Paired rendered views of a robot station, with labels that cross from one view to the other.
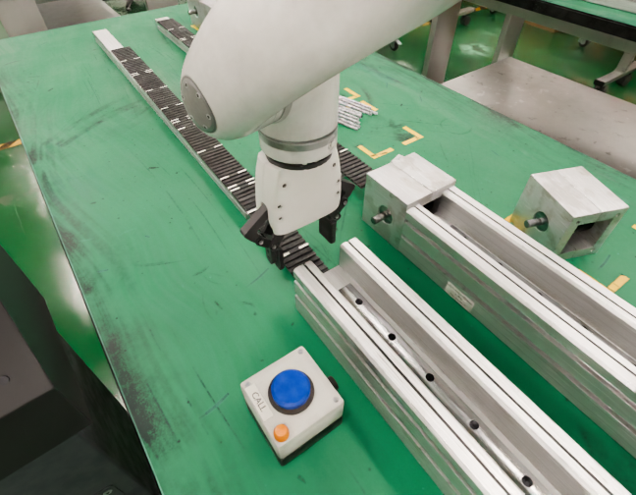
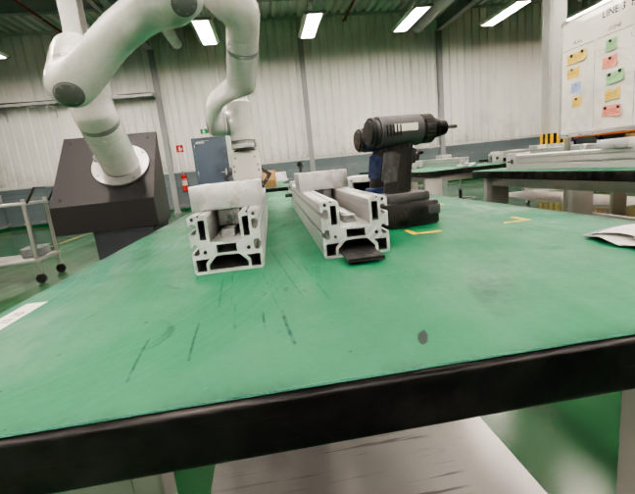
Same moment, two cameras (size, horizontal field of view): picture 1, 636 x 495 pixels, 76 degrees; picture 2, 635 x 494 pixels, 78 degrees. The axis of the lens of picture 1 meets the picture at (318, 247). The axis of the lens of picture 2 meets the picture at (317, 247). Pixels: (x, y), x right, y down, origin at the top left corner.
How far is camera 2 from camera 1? 1.17 m
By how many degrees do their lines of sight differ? 43
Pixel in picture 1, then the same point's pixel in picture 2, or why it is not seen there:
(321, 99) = (240, 127)
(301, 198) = (241, 165)
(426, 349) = not seen: hidden behind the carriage
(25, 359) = (151, 189)
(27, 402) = (146, 198)
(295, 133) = (234, 137)
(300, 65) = (214, 103)
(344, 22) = (220, 94)
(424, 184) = not seen: hidden behind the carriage
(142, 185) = not seen: hidden behind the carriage
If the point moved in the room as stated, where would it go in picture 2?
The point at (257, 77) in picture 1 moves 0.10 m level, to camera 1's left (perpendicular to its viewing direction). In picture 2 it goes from (209, 108) to (185, 113)
